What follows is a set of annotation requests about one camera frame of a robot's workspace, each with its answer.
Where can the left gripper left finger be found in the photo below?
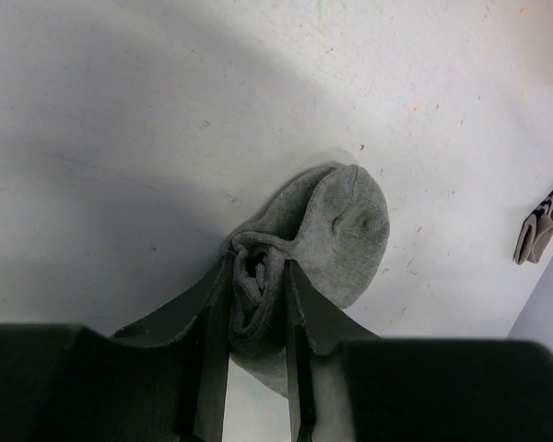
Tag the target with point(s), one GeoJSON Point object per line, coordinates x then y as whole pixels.
{"type": "Point", "coordinates": [160, 378]}

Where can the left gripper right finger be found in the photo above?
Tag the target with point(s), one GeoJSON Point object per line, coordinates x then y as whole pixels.
{"type": "Point", "coordinates": [347, 384]}

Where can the grey sock black stripes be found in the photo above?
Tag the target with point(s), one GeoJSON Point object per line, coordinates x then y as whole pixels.
{"type": "Point", "coordinates": [333, 221]}

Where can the dark brown sock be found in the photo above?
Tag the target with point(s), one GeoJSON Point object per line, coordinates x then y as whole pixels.
{"type": "Point", "coordinates": [535, 234]}

